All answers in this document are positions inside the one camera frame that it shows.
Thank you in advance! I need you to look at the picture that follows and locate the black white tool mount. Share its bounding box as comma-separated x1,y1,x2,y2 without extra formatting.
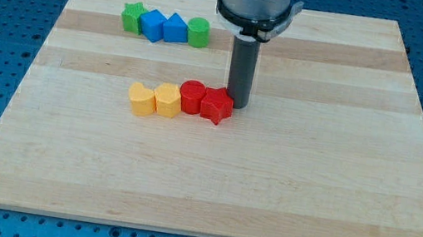
216,0,303,43

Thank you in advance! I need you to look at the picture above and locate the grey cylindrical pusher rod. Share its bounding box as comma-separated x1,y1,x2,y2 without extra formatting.
227,37,260,109

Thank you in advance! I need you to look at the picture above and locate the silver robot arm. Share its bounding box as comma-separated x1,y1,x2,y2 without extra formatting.
216,0,303,109

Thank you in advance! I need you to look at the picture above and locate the yellow heart block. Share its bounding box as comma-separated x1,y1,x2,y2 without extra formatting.
128,82,156,116

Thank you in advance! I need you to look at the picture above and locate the green cylinder block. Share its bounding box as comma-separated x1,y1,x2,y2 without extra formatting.
187,17,210,48

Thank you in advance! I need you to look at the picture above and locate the red star block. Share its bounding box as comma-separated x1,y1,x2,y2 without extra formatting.
199,87,234,125

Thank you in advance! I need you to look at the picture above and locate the red cylinder block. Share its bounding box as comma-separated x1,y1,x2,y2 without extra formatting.
180,80,206,115

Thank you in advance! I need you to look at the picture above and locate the blue triangle block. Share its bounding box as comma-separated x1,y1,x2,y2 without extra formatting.
163,13,188,43

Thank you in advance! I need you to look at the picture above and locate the yellow pentagon block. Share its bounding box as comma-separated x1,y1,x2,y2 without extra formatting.
155,82,181,118

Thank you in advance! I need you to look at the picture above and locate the blue cube block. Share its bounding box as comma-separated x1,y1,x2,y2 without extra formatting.
140,9,167,42

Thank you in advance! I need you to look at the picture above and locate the green star block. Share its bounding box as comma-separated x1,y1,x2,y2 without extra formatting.
121,2,149,35

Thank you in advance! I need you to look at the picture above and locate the wooden board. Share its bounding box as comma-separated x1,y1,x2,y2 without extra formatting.
0,0,423,237

